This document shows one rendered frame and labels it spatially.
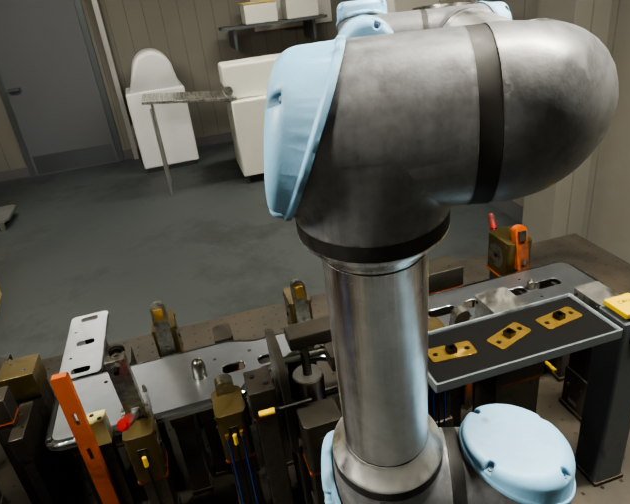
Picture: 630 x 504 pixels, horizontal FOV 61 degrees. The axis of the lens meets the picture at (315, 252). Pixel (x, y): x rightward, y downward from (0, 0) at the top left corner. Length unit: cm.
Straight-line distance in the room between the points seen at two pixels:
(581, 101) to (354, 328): 22
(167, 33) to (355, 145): 681
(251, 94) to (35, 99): 288
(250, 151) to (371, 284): 508
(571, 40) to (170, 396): 107
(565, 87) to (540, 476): 39
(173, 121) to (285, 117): 606
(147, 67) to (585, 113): 607
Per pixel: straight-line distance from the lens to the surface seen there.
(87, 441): 116
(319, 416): 100
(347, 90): 32
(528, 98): 33
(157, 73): 633
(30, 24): 718
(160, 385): 129
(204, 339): 193
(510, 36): 35
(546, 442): 64
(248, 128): 539
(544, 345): 104
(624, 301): 119
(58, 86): 721
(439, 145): 32
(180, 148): 645
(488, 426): 63
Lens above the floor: 178
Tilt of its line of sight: 27 degrees down
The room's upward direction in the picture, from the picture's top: 7 degrees counter-clockwise
